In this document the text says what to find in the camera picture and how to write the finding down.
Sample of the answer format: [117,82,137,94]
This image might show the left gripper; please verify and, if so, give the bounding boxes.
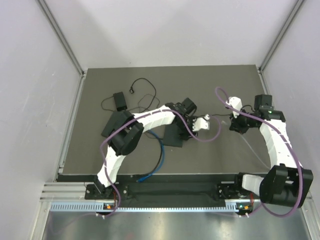
[175,115,198,140]

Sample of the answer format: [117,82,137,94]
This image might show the grey ethernet cable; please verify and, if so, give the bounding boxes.
[239,134,272,170]

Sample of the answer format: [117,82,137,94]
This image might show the black network switch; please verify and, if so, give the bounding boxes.
[162,123,191,148]
[101,111,134,138]

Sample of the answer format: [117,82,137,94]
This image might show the blue ethernet cable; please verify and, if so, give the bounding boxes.
[136,131,166,183]

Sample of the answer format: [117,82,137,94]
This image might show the black ethernet cable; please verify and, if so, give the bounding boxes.
[131,133,163,178]

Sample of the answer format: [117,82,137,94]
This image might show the black power adapter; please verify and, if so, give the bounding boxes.
[113,91,128,112]

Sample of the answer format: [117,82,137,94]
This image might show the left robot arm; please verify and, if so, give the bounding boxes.
[93,98,203,199]

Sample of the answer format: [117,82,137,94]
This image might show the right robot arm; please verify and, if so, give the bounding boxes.
[224,94,314,209]

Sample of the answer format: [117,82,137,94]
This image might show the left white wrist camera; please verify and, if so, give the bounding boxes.
[192,114,211,132]

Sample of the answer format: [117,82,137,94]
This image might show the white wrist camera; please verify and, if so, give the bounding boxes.
[192,114,211,132]
[225,96,243,118]

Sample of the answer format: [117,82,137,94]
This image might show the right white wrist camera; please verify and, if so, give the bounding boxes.
[225,96,243,118]

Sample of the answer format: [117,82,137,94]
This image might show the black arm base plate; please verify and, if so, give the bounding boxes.
[84,173,265,202]

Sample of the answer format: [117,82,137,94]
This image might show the right aluminium frame post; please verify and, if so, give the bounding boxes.
[257,0,306,75]

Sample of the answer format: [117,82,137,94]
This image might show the aluminium frame post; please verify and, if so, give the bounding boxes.
[257,0,306,75]
[35,0,85,77]

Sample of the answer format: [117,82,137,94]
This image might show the slotted grey cable duct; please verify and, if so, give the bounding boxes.
[50,201,253,213]

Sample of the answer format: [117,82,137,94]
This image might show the aluminium front frame rail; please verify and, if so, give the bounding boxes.
[38,182,315,203]

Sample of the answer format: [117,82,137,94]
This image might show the left aluminium frame post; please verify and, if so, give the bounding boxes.
[35,0,85,77]

